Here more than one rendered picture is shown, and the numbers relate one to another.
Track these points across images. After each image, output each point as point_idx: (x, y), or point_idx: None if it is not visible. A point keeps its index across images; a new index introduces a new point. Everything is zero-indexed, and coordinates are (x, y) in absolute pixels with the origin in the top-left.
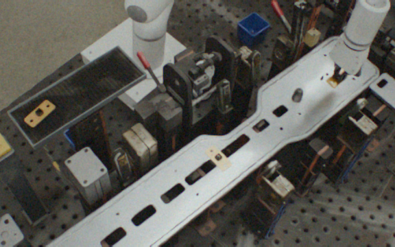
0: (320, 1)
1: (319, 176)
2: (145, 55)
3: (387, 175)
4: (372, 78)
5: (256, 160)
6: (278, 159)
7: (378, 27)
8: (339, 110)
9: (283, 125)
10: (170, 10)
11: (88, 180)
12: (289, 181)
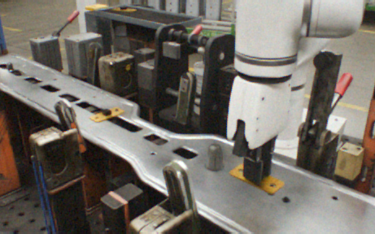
0: None
1: None
2: (198, 30)
3: None
4: None
5: (101, 136)
6: None
7: (250, 8)
8: (204, 216)
9: (159, 155)
10: (298, 63)
11: (69, 37)
12: (51, 139)
